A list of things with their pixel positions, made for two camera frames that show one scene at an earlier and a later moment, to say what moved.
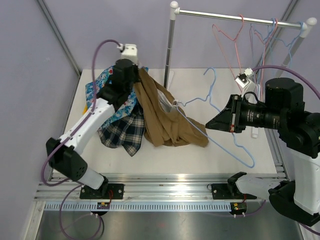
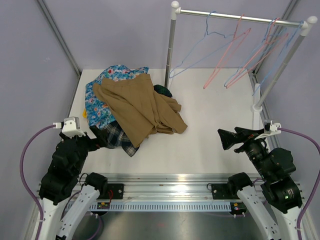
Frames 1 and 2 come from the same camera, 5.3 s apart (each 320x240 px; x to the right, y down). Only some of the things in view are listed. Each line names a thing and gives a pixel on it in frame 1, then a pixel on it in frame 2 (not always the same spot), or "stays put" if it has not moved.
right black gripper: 230,119 -> 228,139
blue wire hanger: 177,103 -> 171,73
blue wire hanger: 290,45 -> 276,64
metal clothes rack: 305,27 stays put
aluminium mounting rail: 147,188 stays put
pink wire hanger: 265,44 -> 266,54
